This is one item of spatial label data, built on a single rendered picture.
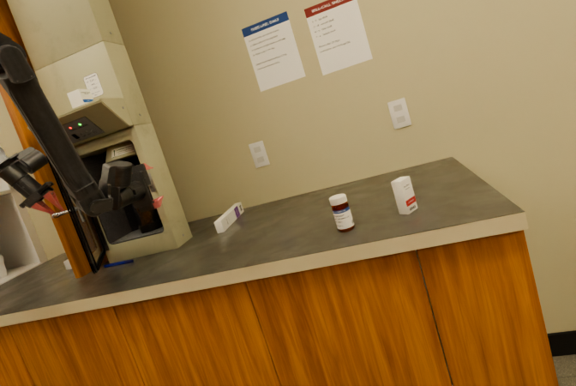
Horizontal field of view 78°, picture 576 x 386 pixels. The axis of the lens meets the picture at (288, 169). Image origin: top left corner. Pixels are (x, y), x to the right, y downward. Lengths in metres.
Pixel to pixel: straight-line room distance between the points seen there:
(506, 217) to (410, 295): 0.29
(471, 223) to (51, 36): 1.45
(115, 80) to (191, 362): 0.95
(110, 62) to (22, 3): 0.39
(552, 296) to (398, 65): 1.14
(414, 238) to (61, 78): 1.29
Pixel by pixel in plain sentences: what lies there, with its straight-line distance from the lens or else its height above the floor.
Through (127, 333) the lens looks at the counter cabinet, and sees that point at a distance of 1.30.
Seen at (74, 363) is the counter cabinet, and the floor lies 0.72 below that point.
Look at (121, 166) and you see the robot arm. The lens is 1.02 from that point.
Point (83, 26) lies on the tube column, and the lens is 1.49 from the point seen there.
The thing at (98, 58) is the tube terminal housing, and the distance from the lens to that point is 1.44.
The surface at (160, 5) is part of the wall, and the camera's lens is 1.84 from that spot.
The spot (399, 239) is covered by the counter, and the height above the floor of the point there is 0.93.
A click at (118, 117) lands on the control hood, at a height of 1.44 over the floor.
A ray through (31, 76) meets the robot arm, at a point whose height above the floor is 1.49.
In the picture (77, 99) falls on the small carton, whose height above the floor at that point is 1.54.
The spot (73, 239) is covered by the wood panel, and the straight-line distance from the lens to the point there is 1.57.
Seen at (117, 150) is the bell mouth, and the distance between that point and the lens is 1.46.
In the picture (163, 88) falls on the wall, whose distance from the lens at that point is 1.80.
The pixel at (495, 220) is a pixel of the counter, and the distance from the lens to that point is 0.88.
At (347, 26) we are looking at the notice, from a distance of 1.56.
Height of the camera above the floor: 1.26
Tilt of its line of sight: 7 degrees down
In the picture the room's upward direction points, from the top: 17 degrees counter-clockwise
